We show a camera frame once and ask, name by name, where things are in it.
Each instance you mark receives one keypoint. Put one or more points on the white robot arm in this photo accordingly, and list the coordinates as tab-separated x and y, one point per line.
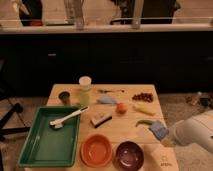
194	130

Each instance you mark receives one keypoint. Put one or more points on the green plastic tray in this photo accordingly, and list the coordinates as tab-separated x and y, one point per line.
49	147

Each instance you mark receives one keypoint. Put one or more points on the small dark utensil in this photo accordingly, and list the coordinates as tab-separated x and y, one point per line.
103	91

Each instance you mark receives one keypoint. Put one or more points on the light blue cloth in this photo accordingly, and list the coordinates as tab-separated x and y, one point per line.
106	100

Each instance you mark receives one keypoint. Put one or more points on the clear cup with white lid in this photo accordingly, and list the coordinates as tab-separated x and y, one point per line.
85	86

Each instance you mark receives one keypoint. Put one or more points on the orange fruit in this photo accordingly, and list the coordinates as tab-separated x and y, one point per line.
121	108

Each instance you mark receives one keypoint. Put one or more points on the black and tan scrubber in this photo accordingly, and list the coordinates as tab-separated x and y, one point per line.
99	119

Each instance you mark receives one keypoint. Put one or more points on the small dark metal cup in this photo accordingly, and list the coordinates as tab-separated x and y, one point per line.
65	98

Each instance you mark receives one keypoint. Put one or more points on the yellow corn cob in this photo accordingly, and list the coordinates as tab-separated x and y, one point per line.
143	110

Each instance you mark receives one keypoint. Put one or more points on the white dish brush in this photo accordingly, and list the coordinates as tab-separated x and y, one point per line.
58	123

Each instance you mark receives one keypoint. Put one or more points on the orange bowl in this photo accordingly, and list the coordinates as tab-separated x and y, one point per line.
96	151

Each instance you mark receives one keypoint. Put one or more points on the dark purple bowl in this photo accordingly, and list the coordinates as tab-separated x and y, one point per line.
129	156

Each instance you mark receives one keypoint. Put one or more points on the black tripod stand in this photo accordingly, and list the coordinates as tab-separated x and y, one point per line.
7	122

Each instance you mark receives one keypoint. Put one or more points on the red bowl on shelf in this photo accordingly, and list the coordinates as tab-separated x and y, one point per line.
36	23

